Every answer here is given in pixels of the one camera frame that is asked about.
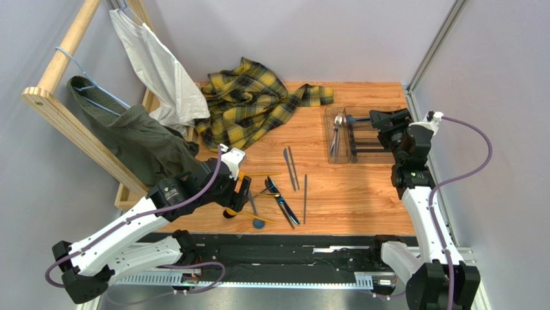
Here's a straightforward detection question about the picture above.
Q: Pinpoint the wooden clothes rack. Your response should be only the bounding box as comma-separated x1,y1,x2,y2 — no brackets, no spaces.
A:
21,0,146,211

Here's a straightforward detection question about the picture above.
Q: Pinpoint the white hanging garment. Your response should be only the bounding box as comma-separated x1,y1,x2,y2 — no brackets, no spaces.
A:
109,10,210,136

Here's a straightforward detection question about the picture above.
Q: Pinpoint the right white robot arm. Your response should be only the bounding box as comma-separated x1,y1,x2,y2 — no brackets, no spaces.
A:
369,108,481,309

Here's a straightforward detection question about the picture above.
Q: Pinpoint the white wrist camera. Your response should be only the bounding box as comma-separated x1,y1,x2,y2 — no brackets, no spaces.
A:
409,110,444,136
219,143,247,180

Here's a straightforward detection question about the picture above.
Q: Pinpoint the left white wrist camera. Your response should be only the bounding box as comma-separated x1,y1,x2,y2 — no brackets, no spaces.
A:
219,143,247,180

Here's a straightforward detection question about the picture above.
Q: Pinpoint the olive green garment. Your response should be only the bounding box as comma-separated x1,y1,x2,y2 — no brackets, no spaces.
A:
66,76,201,187

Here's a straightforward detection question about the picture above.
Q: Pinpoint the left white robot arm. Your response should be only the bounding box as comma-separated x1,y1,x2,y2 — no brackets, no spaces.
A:
45,149,251,304

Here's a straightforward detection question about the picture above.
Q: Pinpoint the blue metal knife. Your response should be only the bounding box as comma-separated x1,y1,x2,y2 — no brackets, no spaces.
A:
265,176,301,227

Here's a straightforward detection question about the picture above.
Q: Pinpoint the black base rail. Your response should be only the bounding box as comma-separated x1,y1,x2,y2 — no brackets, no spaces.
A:
124,233,399,295

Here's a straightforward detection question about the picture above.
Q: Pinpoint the clear plastic utensil organizer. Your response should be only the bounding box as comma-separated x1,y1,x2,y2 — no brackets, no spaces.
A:
323,106,400,164

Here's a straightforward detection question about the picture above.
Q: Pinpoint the silver fork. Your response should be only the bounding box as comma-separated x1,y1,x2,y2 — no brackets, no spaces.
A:
329,113,341,156

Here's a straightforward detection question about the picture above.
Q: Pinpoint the yellow plastic spoon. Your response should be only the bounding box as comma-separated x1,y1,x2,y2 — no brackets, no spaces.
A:
238,171,281,179
225,208,274,223

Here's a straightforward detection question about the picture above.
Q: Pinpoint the blue-grey plastic spoon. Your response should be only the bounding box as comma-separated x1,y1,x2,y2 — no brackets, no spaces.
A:
248,192,265,229

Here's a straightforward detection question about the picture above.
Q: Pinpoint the light blue hanger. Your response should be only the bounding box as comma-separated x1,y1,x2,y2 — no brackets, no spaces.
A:
55,46,131,117

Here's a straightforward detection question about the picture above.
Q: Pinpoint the silver spoon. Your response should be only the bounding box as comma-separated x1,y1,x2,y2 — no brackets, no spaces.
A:
334,112,346,158

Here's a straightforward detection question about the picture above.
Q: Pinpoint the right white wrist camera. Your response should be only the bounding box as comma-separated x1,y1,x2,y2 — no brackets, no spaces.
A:
409,110,444,136

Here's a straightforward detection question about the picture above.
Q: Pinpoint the yellow plaid shirt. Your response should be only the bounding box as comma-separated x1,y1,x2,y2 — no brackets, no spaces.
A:
195,57,334,151

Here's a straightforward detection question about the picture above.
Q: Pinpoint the grey plastic knife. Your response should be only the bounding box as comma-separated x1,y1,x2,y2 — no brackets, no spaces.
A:
302,174,308,225

